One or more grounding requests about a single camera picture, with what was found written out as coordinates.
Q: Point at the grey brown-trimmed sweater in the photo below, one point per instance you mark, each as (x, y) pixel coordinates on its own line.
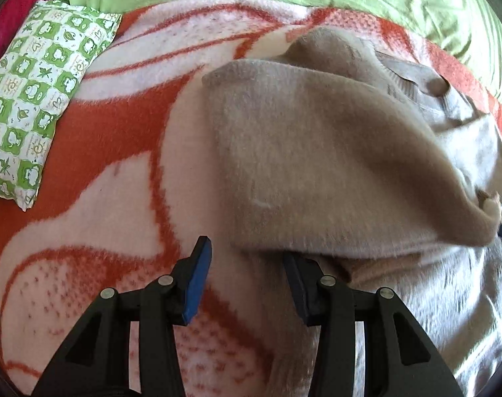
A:
(377, 168)

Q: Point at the green white checkered pillow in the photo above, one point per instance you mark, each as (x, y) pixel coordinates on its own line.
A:
(39, 74)

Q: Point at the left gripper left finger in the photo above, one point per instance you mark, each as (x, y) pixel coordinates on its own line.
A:
(124, 343)

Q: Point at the orange white patterned blanket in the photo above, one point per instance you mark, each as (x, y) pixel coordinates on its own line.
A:
(131, 181)

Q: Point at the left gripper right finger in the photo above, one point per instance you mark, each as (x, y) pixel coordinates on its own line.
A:
(400, 358)

